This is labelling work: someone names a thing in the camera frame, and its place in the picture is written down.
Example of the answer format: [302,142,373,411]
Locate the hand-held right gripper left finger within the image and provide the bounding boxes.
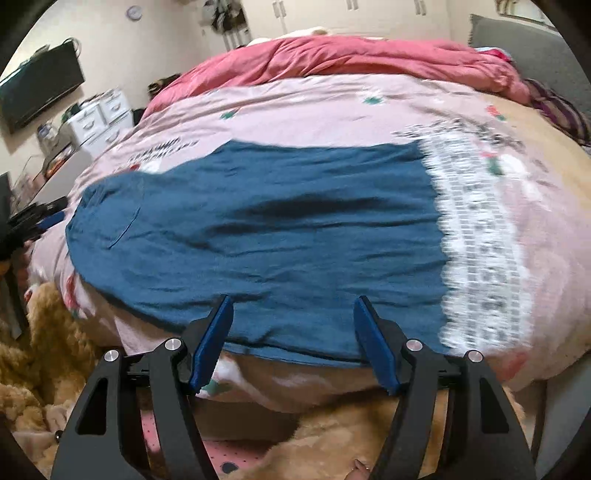
[50,294,234,480]

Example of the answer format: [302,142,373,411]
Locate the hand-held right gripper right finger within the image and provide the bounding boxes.
[353,295,539,480]

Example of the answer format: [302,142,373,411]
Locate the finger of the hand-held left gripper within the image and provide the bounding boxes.
[14,196,70,235]

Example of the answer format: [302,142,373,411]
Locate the blue pants with lace hem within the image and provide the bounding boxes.
[65,138,536,367]

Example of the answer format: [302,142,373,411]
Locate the person's right hand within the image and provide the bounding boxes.
[346,458,373,480]

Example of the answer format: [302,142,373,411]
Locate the glass top desk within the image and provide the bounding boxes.
[25,147,95,210]

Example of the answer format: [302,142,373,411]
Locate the white drawer cabinet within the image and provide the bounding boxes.
[64,88,136,155]

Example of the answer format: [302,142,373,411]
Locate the pink dotted cloth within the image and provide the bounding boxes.
[141,413,278,480]

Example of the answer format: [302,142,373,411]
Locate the black flat television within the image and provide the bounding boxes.
[0,42,86,136]

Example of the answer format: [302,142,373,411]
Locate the dark brown cloth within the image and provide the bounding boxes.
[148,74,182,99]

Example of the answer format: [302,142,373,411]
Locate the pink printed blanket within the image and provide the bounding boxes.
[28,74,573,411]

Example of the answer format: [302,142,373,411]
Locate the red quilt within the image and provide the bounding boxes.
[143,37,532,116]

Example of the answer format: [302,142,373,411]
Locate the purple striped cloth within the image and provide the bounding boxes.
[524,78,591,148]

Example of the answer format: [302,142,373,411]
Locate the white pillow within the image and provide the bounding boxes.
[249,25,334,47]

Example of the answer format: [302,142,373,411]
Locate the grey padded headboard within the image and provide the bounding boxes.
[468,14,591,139]

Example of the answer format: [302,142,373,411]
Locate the white wardrobe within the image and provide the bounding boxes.
[240,0,455,43]

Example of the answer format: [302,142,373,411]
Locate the tree wall painting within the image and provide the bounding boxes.
[494,0,557,29]

